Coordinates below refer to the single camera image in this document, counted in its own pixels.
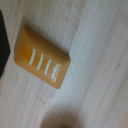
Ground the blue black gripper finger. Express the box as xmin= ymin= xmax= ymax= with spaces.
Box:
xmin=0 ymin=9 xmax=12 ymax=79

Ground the orange toy bread block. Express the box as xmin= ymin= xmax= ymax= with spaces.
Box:
xmin=13 ymin=23 xmax=72 ymax=90

